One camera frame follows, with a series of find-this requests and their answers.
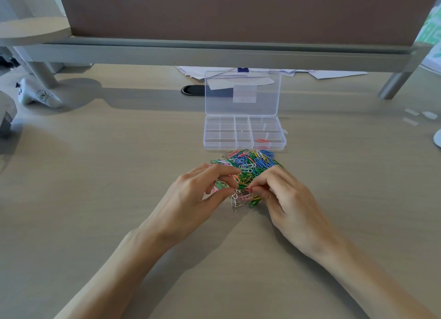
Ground person's left hand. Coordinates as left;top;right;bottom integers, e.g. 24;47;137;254
141;163;242;248

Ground person's right hand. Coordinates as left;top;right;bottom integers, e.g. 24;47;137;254
246;165;336;261

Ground person's right forearm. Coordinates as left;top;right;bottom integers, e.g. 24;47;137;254
312;236;438;319

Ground person's left forearm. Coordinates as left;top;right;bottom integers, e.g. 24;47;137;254
55;227;173;319

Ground pile of coloured paper clips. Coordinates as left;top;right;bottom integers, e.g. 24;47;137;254
209;149;284;213

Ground clear plastic compartment box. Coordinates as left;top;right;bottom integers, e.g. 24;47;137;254
203;70;287;151

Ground white loose paper sheets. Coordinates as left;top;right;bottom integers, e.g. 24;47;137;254
175;66;369;81

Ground brown desk divider panel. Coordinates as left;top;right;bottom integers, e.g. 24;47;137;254
55;0;441;47

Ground white plush toy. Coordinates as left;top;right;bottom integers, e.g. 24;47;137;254
15;78;63;109

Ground grey felt object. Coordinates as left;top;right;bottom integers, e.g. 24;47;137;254
0;91;18;139

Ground beige round shelf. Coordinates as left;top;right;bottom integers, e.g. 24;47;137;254
0;16;72;47

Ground green and white poster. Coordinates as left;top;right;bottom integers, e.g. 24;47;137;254
414;3;441;75

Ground grey metal divider frame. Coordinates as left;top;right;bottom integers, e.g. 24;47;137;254
0;36;434;100

